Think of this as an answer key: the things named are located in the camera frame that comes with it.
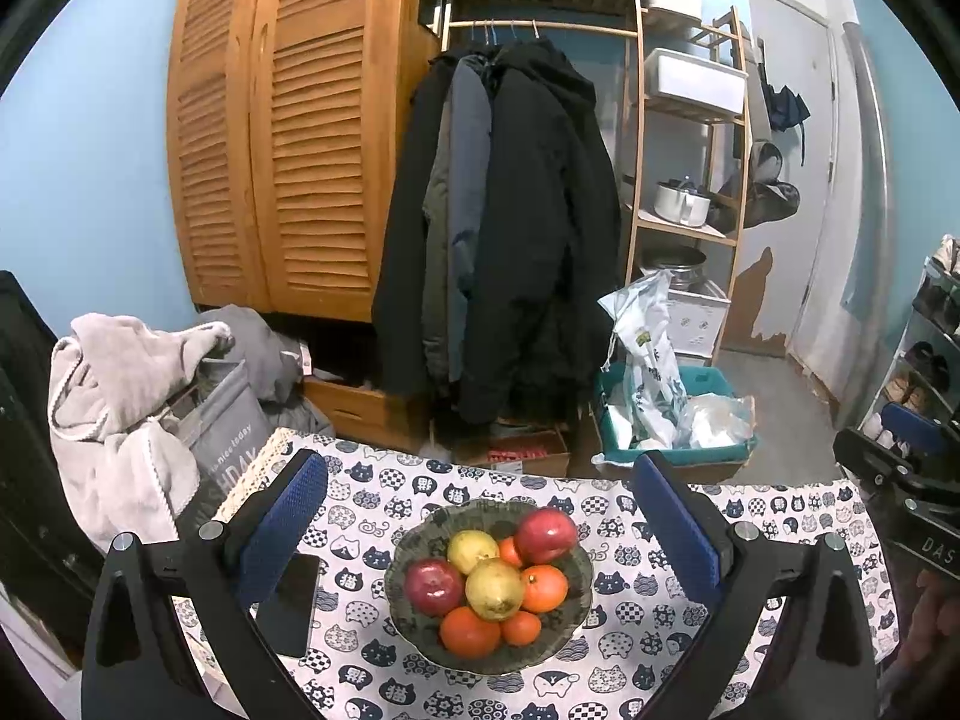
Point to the wooden wardrobe drawer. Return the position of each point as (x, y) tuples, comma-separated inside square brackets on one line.
[(360, 409)]

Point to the wooden louvered wardrobe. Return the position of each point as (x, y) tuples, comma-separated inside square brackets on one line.
[(315, 127)]

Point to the grey clothes pile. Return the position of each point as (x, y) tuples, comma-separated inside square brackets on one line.
[(127, 465)]

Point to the large orange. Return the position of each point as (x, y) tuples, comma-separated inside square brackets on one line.
[(545, 589), (470, 631)]

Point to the person's right hand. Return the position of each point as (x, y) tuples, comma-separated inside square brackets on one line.
[(937, 615)]

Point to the cat print tablecloth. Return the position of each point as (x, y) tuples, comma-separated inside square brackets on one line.
[(375, 499)]

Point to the metal pipe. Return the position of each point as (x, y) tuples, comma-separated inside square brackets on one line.
[(877, 202)]

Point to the dark hanging bag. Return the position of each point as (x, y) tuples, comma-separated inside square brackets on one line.
[(765, 202)]

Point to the black smartphone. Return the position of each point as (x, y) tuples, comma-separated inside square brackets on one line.
[(289, 615)]

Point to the metal shoe rack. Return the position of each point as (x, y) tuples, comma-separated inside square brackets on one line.
[(911, 330)]

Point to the group of shoes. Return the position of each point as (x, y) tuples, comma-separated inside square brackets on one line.
[(926, 360)]

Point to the white basket drawers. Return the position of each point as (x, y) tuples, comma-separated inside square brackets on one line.
[(701, 322)]

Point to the green glass plate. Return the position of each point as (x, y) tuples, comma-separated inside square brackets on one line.
[(577, 577)]

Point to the black hooded coat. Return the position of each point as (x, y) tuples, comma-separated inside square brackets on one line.
[(540, 240)]

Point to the printed plastic bag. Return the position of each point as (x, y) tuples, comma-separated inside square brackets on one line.
[(649, 360)]

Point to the dark furniture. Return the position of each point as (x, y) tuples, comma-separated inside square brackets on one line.
[(37, 465)]

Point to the grey hanging cap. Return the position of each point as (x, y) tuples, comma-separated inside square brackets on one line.
[(766, 165)]

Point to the olive jacket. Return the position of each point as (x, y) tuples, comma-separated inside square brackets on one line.
[(436, 240)]

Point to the round metal pan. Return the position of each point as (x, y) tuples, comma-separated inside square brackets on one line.
[(682, 270)]

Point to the grey hoodie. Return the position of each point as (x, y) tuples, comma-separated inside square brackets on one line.
[(255, 360)]

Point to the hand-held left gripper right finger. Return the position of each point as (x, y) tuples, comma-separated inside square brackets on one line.
[(675, 532)]

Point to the clear plastic bag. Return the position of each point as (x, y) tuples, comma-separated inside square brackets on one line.
[(716, 424)]

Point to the white door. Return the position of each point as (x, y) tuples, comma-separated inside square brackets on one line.
[(795, 165)]

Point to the red apple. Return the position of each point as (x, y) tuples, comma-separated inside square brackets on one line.
[(546, 535), (433, 586)]

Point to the teal box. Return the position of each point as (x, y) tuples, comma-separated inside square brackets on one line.
[(675, 456)]

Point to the grey laundry bag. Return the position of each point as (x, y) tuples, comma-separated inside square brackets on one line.
[(225, 442)]

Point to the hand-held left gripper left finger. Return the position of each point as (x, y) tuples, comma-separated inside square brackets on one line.
[(281, 532)]

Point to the grey-blue jacket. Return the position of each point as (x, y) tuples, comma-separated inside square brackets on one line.
[(469, 150)]

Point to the black jacket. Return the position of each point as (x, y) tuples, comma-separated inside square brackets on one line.
[(401, 277)]

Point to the dark blue umbrella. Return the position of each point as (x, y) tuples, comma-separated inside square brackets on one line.
[(784, 109)]

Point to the large white storage box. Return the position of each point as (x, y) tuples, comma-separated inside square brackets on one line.
[(694, 82)]

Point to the small orange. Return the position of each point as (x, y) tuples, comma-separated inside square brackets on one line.
[(511, 551), (521, 628)]

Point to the brown cardboard box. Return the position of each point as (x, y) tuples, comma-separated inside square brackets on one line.
[(712, 471)]

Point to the bamboo garment rack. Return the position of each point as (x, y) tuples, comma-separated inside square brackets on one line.
[(585, 29)]

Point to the cardboard box red print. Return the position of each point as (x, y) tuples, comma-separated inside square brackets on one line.
[(517, 457)]

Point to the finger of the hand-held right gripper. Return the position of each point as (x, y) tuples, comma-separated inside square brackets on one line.
[(911, 427), (870, 454)]

